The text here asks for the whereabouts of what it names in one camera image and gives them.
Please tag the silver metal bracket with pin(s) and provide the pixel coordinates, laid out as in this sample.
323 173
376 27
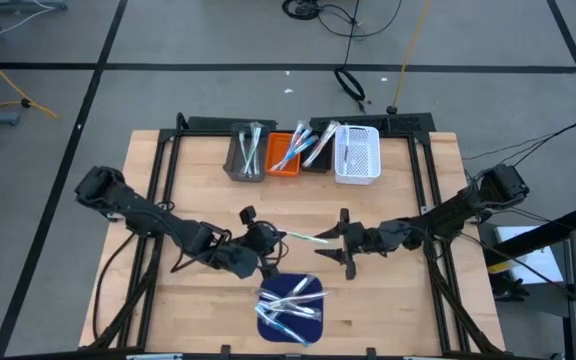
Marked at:
153 357

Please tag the black desk beam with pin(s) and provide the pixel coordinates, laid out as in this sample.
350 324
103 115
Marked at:
533 237

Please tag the orange plastic basket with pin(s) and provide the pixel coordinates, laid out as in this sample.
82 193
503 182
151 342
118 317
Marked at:
274 162

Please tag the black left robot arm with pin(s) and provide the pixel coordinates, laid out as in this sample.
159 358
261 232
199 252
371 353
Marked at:
168 227

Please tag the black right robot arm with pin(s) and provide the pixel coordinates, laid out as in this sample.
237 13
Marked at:
443 217

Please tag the dark blue mat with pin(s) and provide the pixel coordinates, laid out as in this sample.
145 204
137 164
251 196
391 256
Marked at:
275 282

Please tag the green toothbrush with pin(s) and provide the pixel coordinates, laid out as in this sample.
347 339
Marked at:
308 237
254 145
244 145

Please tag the black floor clamp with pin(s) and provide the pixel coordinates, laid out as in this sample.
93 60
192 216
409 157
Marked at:
510 290

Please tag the grey plastic bin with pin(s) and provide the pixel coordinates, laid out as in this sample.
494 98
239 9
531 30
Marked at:
233 165

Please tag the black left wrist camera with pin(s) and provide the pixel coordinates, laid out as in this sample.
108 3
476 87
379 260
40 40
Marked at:
248 214

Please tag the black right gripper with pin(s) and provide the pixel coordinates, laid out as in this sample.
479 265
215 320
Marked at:
365 239

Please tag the black table frame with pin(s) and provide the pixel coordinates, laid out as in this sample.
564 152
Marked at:
203 133

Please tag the white paper sheet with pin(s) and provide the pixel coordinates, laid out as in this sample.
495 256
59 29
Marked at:
538 265

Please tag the white perforated basket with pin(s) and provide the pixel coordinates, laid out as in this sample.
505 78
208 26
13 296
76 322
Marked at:
365 155

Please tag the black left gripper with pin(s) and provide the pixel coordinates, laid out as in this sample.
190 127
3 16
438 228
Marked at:
263 240

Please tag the black plastic basket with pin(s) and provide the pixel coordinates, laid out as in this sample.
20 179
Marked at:
325 162

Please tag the black table clamp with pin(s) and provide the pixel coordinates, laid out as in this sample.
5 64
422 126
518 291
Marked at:
371 352
225 351

